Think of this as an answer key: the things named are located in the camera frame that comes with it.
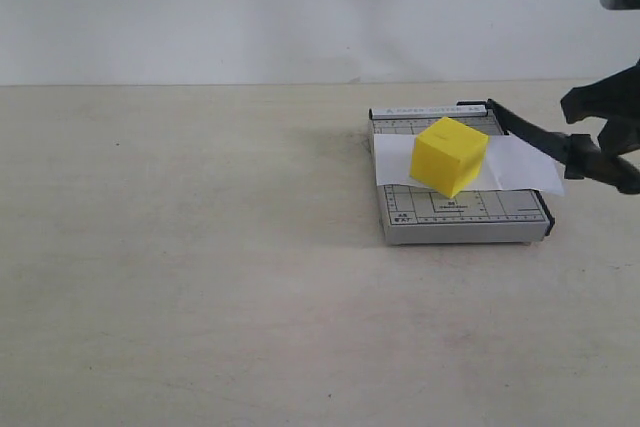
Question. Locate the black cutter blade arm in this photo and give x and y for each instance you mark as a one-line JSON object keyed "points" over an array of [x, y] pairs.
{"points": [[580, 156]]}

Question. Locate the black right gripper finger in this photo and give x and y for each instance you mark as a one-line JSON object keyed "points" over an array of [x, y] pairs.
{"points": [[614, 98], [620, 135]]}

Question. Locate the yellow foam cube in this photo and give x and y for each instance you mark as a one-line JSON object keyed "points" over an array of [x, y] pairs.
{"points": [[447, 156]]}

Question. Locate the white paper sheet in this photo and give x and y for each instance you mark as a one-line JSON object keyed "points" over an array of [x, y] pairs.
{"points": [[509, 164]]}

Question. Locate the grey paper cutter base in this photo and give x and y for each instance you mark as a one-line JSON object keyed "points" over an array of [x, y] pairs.
{"points": [[412, 214]]}

